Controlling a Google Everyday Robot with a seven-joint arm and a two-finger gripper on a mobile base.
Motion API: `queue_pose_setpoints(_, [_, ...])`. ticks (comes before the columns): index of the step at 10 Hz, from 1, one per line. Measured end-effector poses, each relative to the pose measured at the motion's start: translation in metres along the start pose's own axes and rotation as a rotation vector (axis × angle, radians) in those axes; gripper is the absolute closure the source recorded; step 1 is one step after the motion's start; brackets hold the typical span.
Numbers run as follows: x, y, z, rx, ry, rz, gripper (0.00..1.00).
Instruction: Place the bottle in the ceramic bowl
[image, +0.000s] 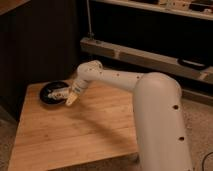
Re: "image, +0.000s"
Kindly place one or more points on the upper wooden shelf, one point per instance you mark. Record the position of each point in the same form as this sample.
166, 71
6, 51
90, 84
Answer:
176, 7

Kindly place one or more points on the clear plastic bottle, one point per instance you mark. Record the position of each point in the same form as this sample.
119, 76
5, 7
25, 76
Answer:
56, 94

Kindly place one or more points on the long wooden shelf beam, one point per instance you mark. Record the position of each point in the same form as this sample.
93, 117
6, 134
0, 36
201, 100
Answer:
145, 59

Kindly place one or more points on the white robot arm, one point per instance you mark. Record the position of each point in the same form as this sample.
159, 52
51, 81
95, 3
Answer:
159, 124

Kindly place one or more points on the metal vertical pole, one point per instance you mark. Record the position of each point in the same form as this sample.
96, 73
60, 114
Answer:
90, 31

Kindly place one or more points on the silver cylindrical gripper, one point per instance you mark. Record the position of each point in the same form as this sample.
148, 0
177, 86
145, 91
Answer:
78, 88

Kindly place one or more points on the black ceramic bowl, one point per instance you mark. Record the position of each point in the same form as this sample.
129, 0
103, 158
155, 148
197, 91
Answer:
48, 88

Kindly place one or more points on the black handle on beam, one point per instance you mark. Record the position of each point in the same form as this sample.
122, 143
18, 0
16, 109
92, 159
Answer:
193, 65

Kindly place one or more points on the wooden table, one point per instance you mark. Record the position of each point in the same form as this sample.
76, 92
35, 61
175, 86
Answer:
99, 125

